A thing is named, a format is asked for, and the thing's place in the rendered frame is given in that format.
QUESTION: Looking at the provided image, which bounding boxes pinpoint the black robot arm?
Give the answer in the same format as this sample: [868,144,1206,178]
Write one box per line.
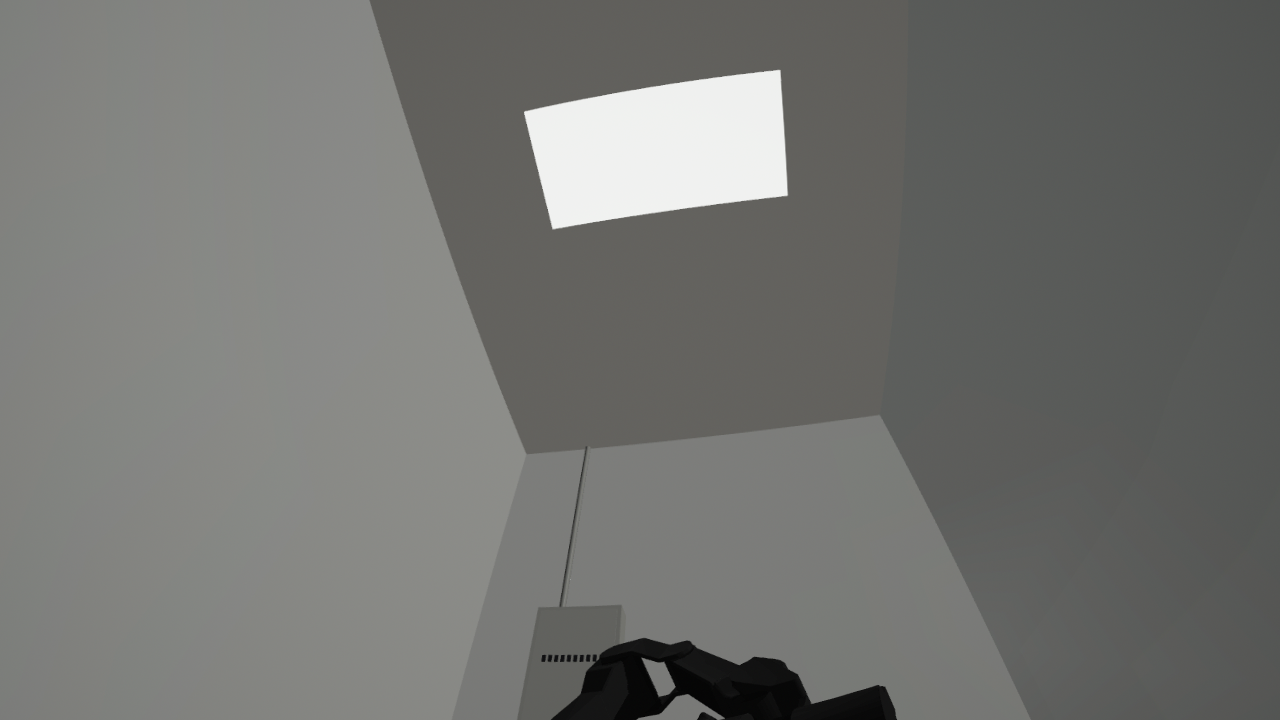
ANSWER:
[550,638,897,720]

